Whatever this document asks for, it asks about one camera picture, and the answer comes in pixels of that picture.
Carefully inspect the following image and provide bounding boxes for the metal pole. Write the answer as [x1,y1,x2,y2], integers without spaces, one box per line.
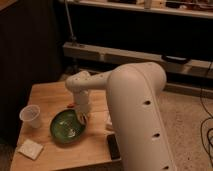
[64,0,76,45]

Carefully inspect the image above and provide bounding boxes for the upper wooden shelf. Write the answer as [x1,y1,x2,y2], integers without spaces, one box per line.
[58,0,213,19]

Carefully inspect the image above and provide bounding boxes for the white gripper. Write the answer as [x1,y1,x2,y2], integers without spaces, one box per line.
[75,100,91,124]

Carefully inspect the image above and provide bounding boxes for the white square sponge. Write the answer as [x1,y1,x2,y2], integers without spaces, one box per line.
[18,139,44,160]

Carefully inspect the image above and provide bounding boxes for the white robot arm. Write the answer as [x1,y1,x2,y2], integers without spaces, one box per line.
[65,62,177,171]

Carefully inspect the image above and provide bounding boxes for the white tube with cap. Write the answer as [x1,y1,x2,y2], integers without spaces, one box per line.
[106,113,113,130]

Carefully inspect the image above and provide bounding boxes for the small orange object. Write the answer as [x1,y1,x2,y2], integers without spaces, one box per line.
[67,104,75,108]

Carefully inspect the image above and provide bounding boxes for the black cables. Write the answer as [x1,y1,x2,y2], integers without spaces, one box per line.
[198,61,213,168]

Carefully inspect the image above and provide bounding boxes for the green ceramic bowl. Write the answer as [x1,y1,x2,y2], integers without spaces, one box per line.
[50,109,86,144]

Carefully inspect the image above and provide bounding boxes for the grey metal shelf beam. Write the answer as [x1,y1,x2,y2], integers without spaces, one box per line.
[63,42,210,77]

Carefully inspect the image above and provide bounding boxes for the clear plastic cup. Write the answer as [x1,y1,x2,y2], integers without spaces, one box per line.
[19,105,42,128]

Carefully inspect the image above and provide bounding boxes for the black rectangular remote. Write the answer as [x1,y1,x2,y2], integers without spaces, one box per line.
[107,134,120,160]

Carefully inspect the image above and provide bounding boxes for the wooden table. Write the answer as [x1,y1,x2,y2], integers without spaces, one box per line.
[10,82,123,171]

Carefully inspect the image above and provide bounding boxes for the black object on beam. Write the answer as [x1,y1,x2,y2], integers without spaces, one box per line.
[161,55,191,64]

